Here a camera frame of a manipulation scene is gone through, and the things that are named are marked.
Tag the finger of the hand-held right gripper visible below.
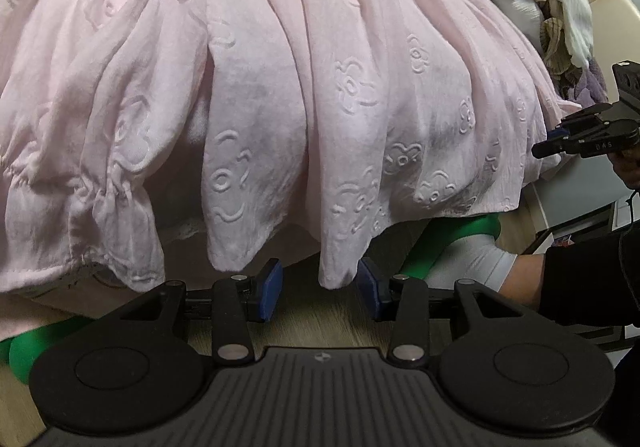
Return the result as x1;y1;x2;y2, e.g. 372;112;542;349
532;134;601;158
547;107;608;140

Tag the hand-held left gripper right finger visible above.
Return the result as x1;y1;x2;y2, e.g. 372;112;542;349
356;257;526;368

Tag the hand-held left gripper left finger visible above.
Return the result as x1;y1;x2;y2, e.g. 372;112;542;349
110;258;284;365

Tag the pink embroidered dress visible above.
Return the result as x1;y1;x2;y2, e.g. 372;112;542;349
0;0;583;295

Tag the person's right hand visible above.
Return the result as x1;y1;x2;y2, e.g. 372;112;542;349
614;154;640;188

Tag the purple fluffy cloth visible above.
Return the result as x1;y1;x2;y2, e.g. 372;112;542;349
570;59;610;104

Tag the green slipper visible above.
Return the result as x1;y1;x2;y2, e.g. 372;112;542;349
0;317;96;385
395;214;501;280

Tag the grey sock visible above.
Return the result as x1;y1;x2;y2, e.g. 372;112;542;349
430;232;521;290

